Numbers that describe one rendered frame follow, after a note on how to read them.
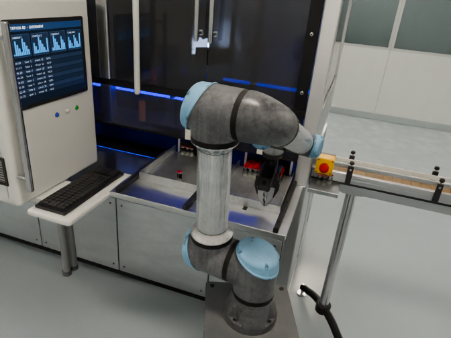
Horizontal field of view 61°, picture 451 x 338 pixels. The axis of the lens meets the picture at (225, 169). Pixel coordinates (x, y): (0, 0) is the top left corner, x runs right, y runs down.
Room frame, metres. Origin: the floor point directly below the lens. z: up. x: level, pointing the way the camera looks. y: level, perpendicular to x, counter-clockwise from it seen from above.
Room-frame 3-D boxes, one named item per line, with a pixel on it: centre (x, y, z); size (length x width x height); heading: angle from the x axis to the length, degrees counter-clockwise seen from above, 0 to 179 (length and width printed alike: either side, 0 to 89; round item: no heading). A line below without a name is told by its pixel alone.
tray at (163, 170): (1.54, 0.18, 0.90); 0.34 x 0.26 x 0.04; 163
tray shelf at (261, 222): (1.42, 0.04, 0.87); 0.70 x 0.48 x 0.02; 73
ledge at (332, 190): (1.52, -0.44, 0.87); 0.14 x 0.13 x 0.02; 163
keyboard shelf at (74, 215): (1.43, 0.62, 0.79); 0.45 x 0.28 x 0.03; 163
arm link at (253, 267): (0.82, -0.10, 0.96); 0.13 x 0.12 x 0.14; 65
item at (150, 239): (2.25, 0.49, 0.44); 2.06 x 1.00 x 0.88; 73
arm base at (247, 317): (0.82, -0.11, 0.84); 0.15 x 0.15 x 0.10
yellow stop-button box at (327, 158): (1.48, -0.42, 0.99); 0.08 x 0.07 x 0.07; 163
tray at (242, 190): (1.43, -0.14, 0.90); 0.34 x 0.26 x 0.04; 164
